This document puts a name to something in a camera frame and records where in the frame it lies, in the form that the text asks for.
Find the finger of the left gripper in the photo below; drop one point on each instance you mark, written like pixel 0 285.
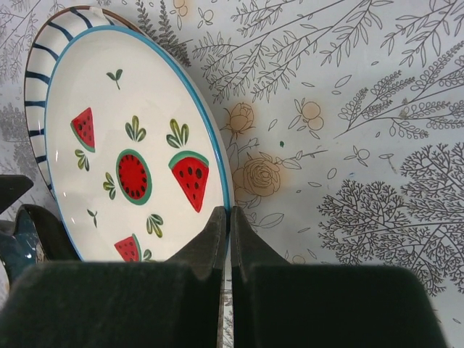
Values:
pixel 51 232
pixel 12 187

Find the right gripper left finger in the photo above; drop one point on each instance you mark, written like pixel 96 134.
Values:
pixel 175 303

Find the blue star-shaped plate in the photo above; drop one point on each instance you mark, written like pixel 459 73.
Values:
pixel 20 243

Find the floral table mat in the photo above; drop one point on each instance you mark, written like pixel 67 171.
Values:
pixel 342 123

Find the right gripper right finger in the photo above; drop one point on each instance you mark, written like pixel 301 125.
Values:
pixel 278 304

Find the white blue-striped plate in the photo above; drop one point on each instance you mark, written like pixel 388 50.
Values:
pixel 46 48

